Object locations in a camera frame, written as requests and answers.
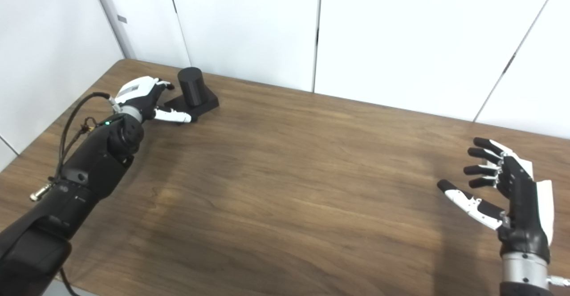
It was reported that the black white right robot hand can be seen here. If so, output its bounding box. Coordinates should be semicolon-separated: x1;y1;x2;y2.
436;137;555;261

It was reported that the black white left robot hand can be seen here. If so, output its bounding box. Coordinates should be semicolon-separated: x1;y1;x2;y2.
109;76;193;124

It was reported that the black cylinder peg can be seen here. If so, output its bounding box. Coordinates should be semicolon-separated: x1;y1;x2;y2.
164;67;220;122

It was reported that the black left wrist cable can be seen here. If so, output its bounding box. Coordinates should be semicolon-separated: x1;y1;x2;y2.
29;92;123;202

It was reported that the thin left arm wire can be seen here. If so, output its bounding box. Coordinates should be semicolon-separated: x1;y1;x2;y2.
76;117;98;133

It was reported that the gray vertical wall post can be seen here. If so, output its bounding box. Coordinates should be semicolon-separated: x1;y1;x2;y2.
89;0;134;59

